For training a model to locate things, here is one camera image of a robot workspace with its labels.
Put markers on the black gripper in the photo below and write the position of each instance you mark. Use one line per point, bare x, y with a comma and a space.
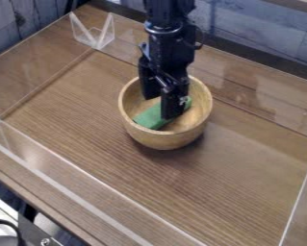
167, 54

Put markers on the green rectangular block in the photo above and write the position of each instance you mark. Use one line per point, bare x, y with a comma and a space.
147, 115

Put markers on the round wooden bowl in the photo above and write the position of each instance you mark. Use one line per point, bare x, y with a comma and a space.
183, 130

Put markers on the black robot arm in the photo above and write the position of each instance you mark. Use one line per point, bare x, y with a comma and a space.
165, 12

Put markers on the clear acrylic front barrier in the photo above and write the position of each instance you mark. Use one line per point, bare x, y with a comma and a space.
89, 208

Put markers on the clear acrylic corner bracket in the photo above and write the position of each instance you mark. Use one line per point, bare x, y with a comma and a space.
94, 38

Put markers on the black metal mount with bolt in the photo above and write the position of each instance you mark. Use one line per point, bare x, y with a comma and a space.
32, 235

